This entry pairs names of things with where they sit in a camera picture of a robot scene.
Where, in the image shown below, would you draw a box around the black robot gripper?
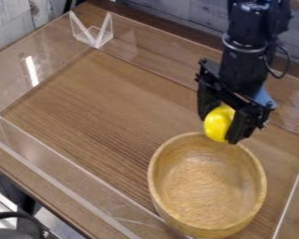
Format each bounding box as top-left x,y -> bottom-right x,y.
196,34 -> 276,145

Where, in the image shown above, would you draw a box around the yellow lemon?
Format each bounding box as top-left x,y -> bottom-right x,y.
203,105 -> 233,142

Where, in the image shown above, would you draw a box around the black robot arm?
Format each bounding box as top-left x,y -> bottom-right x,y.
196,0 -> 291,145

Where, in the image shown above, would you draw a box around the brown wooden bowl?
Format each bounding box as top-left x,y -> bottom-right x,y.
146,132 -> 268,239

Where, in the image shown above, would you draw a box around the clear acrylic tray enclosure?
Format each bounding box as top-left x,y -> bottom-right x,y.
0,17 -> 299,239

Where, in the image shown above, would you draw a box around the black metal bracket with screw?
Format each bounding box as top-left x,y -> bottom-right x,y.
15,208 -> 61,239

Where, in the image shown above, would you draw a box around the black cable bottom left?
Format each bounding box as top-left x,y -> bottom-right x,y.
0,211 -> 43,239

